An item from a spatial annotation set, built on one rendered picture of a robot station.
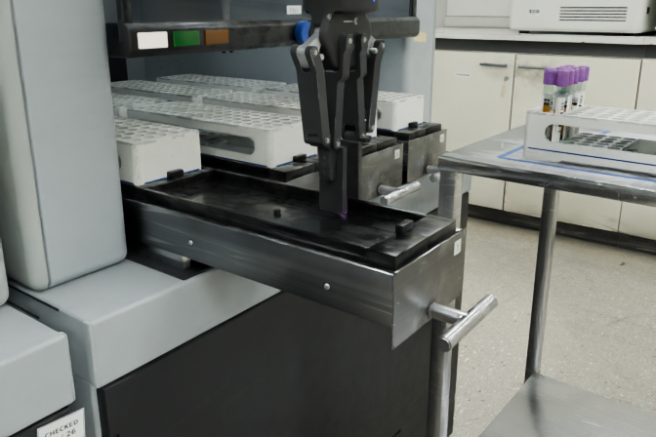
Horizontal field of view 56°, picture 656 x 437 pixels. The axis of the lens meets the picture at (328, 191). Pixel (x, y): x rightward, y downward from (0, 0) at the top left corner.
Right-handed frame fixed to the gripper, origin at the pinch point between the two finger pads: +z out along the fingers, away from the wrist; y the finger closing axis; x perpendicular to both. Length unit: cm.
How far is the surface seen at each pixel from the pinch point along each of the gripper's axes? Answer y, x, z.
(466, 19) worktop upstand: -286, -117, -8
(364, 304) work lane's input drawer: 11.3, 10.5, 7.1
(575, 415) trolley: -56, 14, 57
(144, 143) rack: 8.1, -21.7, -2.1
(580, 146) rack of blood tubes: -28.7, 16.5, 0.0
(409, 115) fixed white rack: -40.8, -14.7, 0.9
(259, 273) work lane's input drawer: 11.3, -1.6, 7.5
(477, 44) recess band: -229, -84, 1
